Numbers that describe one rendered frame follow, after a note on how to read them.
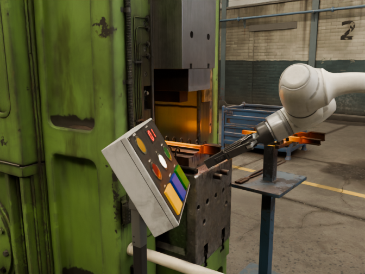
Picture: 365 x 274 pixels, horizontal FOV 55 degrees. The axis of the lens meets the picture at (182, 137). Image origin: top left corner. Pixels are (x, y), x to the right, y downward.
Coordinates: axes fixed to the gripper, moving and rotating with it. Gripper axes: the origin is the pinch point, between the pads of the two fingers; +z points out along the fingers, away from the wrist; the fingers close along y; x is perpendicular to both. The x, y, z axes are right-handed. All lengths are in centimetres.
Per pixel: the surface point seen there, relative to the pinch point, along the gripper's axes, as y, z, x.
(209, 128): 85, 6, -2
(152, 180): -26.2, 13.2, 9.0
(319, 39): 812, -247, -42
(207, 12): 50, -22, 49
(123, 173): -26.9, 19.1, 14.5
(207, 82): 51, -7, 22
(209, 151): 44.3, 7.3, -5.6
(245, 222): 183, 33, -105
